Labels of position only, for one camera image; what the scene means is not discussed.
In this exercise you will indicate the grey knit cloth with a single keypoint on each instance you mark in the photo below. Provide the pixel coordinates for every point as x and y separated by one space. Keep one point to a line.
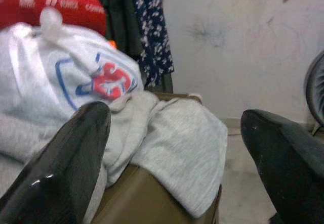
177 138

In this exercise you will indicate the dark green cloth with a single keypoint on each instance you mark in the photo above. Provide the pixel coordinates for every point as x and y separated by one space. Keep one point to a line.
119 19

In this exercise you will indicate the small orange object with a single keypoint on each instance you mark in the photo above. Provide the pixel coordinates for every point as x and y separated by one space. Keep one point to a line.
112 44

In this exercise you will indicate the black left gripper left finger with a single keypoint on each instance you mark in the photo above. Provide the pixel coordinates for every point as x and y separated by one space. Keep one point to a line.
58 168

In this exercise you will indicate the navy floral cloth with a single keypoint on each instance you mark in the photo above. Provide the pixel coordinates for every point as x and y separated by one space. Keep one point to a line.
152 32

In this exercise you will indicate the brown carton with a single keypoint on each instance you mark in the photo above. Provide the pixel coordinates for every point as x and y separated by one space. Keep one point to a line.
141 198

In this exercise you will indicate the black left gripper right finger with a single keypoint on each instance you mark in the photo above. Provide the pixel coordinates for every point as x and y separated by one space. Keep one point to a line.
291 163

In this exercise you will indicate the white plastic bag with print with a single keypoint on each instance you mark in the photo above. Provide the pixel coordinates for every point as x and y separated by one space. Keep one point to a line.
38 69

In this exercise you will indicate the grey round fan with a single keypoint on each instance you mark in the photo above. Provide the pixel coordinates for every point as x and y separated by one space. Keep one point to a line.
316 87

